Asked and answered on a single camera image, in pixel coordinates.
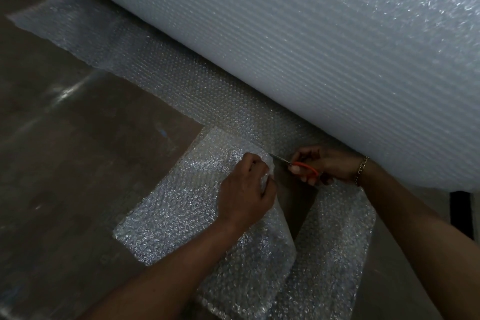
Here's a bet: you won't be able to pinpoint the person's left hand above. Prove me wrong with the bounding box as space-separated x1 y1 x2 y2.
217 153 278 230

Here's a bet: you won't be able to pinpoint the person's right hand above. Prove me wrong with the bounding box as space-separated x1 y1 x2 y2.
288 144 366 187

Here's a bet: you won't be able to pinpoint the orange handled scissors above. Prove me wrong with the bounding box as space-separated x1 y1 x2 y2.
269 153 320 180

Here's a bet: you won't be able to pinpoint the person's right forearm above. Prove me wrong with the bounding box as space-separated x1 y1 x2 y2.
356 159 480 320

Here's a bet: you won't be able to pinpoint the large bubble wrap roll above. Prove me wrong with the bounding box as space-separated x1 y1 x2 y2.
42 0 480 194

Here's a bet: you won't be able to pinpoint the gold chain bracelet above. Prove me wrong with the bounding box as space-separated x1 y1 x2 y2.
354 155 370 187

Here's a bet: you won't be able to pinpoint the clear bubble wrap sheet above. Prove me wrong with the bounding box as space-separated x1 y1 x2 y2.
7 0 377 320

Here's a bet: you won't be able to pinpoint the person's left forearm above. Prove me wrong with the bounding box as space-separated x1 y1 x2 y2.
79 214 264 320

